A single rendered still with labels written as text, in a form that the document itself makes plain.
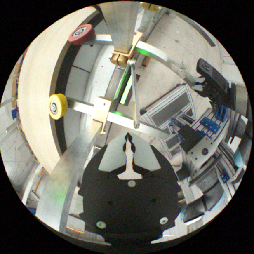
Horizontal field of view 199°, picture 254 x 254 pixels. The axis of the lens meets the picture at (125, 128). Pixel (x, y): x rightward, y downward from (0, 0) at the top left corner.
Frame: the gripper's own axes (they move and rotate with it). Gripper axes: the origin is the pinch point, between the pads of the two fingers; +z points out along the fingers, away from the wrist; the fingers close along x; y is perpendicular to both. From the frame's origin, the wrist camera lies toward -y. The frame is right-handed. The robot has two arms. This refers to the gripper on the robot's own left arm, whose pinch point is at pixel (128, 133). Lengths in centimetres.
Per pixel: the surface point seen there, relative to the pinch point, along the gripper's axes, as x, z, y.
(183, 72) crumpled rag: 16.6, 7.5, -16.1
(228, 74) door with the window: 331, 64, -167
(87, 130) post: -9.8, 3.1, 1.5
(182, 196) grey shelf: 181, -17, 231
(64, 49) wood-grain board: -19.6, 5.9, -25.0
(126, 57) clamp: -0.5, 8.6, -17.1
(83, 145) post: -8.5, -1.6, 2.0
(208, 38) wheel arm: 29.4, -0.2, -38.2
